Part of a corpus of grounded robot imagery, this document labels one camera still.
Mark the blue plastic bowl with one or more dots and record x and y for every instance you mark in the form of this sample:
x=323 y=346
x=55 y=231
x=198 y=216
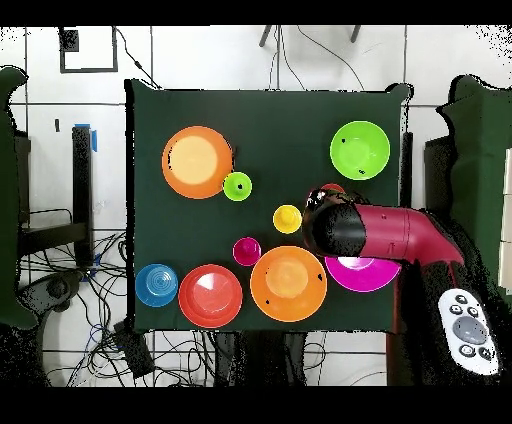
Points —
x=156 y=284

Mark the orange plastic bowl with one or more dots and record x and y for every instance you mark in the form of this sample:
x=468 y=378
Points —
x=192 y=160
x=288 y=280

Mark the white boxes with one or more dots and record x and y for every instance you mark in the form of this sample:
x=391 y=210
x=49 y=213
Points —
x=507 y=224

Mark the green cloth covered table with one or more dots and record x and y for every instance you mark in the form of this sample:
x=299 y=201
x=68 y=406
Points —
x=12 y=200

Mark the black power strip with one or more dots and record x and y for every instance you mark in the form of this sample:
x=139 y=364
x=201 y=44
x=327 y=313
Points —
x=134 y=352

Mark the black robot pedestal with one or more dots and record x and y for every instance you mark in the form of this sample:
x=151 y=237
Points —
x=260 y=360

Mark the green plastic cup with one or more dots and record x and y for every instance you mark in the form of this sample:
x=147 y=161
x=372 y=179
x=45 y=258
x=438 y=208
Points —
x=232 y=192

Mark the crimson plastic cup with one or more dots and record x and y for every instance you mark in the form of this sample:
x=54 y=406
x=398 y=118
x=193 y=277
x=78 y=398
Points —
x=246 y=251

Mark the red plastic cup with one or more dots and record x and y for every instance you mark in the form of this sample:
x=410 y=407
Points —
x=332 y=187

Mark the green plastic bowl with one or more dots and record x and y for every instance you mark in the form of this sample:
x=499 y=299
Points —
x=360 y=150

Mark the pink plastic bowl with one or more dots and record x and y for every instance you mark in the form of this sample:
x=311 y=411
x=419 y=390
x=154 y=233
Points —
x=360 y=280

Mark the green table with white boxes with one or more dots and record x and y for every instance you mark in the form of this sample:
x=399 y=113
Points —
x=480 y=140

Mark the black square floor frame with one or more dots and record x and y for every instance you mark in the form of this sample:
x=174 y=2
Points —
x=88 y=70

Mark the dark green tablecloth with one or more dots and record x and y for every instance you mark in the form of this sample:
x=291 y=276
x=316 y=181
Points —
x=180 y=224

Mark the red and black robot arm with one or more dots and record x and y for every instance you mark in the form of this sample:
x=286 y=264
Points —
x=400 y=236

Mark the yellow plastic cup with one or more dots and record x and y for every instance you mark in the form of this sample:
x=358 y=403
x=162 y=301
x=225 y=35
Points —
x=287 y=220

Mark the black bench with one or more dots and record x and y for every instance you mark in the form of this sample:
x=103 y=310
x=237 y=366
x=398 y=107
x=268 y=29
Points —
x=82 y=192

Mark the black office chair base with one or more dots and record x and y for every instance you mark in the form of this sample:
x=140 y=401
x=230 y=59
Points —
x=56 y=288

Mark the red plastic bowl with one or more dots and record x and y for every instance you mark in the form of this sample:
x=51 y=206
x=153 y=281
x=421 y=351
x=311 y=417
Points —
x=210 y=296

